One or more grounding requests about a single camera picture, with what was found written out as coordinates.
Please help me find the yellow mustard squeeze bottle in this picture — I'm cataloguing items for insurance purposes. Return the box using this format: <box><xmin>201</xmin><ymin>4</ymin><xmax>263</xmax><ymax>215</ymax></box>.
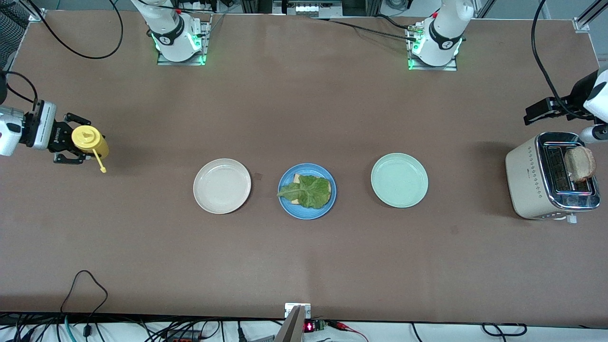
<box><xmin>71</xmin><ymin>125</ymin><xmax>110</xmax><ymax>174</ymax></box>

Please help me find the brown bread slice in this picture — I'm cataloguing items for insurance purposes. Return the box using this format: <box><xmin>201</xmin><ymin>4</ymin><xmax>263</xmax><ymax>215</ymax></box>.
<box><xmin>564</xmin><ymin>146</ymin><xmax>596</xmax><ymax>184</ymax></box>
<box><xmin>292</xmin><ymin>173</ymin><xmax>332</xmax><ymax>206</ymax></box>

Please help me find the green lettuce leaf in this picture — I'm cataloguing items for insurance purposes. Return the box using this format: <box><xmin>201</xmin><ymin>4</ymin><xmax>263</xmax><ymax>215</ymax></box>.
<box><xmin>277</xmin><ymin>175</ymin><xmax>332</xmax><ymax>210</ymax></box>

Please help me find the light green round plate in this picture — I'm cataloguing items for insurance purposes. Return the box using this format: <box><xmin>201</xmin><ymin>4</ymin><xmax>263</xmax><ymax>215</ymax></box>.
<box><xmin>370</xmin><ymin>152</ymin><xmax>429</xmax><ymax>209</ymax></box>

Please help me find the beige round plate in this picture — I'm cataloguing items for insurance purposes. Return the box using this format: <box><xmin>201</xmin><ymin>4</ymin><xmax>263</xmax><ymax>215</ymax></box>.
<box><xmin>193</xmin><ymin>158</ymin><xmax>252</xmax><ymax>215</ymax></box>

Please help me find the blue round plate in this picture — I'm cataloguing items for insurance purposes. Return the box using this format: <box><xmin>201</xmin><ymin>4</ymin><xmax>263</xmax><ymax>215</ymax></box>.
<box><xmin>278</xmin><ymin>163</ymin><xmax>337</xmax><ymax>220</ymax></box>

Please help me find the cream and chrome toaster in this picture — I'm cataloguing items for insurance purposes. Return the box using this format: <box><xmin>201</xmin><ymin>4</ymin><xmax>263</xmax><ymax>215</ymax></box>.
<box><xmin>505</xmin><ymin>132</ymin><xmax>601</xmax><ymax>224</ymax></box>

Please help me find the grey checked fabric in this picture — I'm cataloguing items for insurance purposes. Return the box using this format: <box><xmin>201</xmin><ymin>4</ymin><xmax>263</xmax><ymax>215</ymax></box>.
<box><xmin>0</xmin><ymin>9</ymin><xmax>24</xmax><ymax>57</ymax></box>

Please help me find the white power strip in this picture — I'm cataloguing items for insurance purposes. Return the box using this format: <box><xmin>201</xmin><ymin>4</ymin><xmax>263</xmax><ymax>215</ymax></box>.
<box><xmin>178</xmin><ymin>0</ymin><xmax>224</xmax><ymax>14</ymax></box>

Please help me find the metal device with white lights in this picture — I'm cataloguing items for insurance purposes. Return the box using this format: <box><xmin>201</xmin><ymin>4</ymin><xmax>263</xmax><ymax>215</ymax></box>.
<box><xmin>273</xmin><ymin>0</ymin><xmax>343</xmax><ymax>17</ymax></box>

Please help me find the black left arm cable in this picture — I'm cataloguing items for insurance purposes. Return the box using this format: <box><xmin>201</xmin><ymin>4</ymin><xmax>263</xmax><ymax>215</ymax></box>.
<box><xmin>531</xmin><ymin>0</ymin><xmax>592</xmax><ymax>119</ymax></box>

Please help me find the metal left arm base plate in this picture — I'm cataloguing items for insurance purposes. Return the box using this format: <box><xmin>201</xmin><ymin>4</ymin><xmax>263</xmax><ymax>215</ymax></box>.
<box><xmin>408</xmin><ymin>26</ymin><xmax>459</xmax><ymax>72</ymax></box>

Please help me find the thin black looped cable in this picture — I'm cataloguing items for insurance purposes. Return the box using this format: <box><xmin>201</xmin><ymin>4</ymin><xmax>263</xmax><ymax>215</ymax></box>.
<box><xmin>61</xmin><ymin>270</ymin><xmax>109</xmax><ymax>328</ymax></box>

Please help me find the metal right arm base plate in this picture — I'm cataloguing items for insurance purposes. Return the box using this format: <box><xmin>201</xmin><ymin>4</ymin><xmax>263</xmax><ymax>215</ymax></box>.
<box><xmin>157</xmin><ymin>19</ymin><xmax>209</xmax><ymax>66</ymax></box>

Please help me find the black cable across table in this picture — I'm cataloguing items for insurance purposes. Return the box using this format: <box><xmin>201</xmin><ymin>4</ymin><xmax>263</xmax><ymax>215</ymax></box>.
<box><xmin>309</xmin><ymin>16</ymin><xmax>421</xmax><ymax>42</ymax></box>

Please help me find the black flat looped cable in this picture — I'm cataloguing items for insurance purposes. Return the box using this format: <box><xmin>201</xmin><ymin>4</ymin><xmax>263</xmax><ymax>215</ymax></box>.
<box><xmin>482</xmin><ymin>323</ymin><xmax>528</xmax><ymax>336</ymax></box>

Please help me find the small white metal bracket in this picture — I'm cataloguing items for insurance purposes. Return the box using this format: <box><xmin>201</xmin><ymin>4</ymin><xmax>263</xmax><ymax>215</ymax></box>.
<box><xmin>285</xmin><ymin>303</ymin><xmax>312</xmax><ymax>319</ymax></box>

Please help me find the red clip lead wire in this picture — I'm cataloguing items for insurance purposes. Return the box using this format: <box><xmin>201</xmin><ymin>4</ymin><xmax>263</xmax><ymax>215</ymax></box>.
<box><xmin>332</xmin><ymin>322</ymin><xmax>369</xmax><ymax>342</ymax></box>

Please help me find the grey metal mount bar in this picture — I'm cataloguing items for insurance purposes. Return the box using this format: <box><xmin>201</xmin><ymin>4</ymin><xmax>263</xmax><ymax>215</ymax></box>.
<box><xmin>275</xmin><ymin>305</ymin><xmax>305</xmax><ymax>342</ymax></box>

